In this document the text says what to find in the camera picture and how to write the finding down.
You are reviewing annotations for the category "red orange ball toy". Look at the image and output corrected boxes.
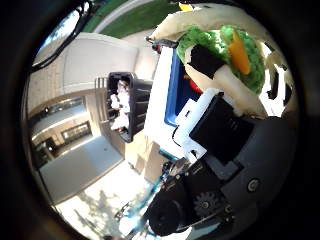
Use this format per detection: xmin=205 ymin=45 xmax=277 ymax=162
xmin=188 ymin=78 xmax=204 ymax=95

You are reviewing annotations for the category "plush burger toy green lettuce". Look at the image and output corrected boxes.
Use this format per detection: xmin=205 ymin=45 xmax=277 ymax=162
xmin=148 ymin=3 xmax=291 ymax=98

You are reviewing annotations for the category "black cart with white items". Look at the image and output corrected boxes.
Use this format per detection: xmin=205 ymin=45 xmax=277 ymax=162
xmin=106 ymin=71 xmax=154 ymax=144

